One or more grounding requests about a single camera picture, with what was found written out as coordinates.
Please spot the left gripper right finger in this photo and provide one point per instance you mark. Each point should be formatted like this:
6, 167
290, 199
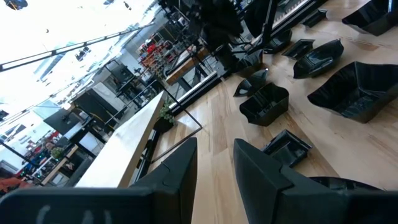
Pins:
264, 186

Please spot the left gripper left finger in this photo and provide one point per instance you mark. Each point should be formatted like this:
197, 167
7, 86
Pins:
174, 186

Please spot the small black square plate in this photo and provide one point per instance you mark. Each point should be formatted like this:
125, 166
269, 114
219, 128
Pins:
286, 149
315, 17

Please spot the black wavy square mini bowl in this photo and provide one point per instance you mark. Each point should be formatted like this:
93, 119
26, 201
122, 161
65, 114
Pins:
357, 93
264, 104
373, 17

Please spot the black small cup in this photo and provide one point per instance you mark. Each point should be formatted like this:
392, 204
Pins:
298, 49

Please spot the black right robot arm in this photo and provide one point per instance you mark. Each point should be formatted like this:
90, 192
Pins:
217, 21

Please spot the small green potted plant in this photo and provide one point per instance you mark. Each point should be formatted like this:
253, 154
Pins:
166, 115

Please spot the green background plant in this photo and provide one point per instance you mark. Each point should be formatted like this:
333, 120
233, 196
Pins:
57, 153

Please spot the person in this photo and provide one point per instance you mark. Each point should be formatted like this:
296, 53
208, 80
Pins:
46, 147

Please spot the wooden shelf black frame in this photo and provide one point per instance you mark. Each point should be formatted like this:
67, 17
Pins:
124, 149

